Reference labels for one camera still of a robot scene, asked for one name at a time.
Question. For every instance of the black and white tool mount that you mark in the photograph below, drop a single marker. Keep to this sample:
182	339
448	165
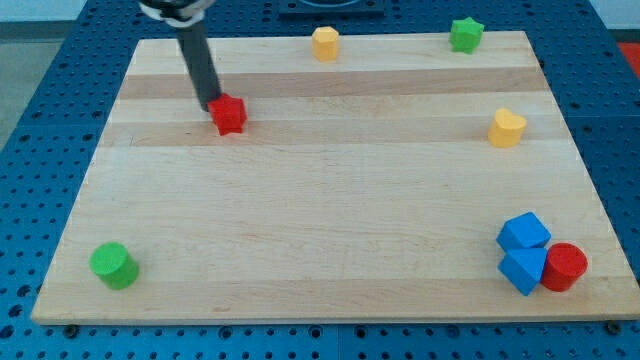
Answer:
176	13

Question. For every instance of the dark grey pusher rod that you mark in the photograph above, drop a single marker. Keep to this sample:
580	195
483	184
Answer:
193	43

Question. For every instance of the red star block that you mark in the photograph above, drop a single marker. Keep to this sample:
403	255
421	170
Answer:
228	114

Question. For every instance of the green star block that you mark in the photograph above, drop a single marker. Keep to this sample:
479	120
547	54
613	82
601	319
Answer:
465	35

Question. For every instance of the yellow hexagon block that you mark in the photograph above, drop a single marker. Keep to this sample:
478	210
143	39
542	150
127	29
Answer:
325	43

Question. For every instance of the green cylinder block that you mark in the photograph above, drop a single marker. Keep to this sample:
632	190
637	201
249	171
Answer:
114	266

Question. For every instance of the light wooden board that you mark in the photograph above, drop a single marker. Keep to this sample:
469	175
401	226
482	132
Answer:
360	190

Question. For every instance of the yellow heart block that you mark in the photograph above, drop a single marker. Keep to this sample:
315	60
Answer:
506	129

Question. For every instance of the blue cube block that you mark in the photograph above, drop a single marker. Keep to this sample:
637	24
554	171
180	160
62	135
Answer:
523	231

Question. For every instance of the blue triangle block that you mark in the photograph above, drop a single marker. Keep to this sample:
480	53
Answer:
524	268

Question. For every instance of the red cylinder block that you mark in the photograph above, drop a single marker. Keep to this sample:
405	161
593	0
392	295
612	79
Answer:
565	264

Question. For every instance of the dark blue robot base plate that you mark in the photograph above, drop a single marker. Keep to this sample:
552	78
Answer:
294	8

